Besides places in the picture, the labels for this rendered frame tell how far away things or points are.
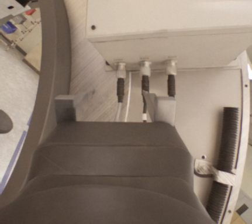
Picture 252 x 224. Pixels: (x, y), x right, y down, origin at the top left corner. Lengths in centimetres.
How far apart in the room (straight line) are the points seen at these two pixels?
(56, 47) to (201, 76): 23
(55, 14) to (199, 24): 23
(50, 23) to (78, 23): 6
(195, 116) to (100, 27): 19
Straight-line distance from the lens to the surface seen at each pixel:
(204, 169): 29
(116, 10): 20
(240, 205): 929
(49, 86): 29
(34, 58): 524
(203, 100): 29
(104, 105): 30
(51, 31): 32
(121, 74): 26
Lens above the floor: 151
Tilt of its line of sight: 2 degrees down
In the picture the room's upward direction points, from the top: 47 degrees clockwise
